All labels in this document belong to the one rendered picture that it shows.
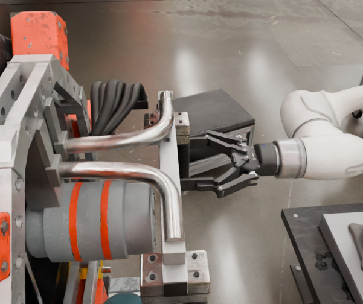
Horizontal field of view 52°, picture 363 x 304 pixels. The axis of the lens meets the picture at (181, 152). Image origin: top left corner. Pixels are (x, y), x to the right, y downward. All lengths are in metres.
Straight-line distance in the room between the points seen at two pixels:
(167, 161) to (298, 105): 0.46
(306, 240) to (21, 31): 1.11
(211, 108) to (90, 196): 1.34
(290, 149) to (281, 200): 1.13
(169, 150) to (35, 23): 0.30
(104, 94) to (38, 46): 0.13
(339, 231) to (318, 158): 0.59
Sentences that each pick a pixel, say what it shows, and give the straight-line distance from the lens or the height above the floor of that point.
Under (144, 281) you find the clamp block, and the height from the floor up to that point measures 0.95.
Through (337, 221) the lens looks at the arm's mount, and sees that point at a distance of 1.42.
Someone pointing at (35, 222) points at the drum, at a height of 0.90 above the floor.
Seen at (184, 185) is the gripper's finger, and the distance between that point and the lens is 0.77.
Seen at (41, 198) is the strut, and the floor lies 0.94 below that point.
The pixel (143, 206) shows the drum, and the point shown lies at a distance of 0.63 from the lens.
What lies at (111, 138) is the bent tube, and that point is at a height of 1.01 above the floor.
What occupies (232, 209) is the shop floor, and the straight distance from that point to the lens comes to 1.85.
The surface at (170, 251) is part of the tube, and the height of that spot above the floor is 1.00.
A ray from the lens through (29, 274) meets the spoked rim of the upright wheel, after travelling 0.82.
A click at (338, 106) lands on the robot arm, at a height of 0.89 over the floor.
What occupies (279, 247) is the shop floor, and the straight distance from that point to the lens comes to 1.75.
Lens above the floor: 1.37
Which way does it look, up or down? 40 degrees down
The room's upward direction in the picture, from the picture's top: straight up
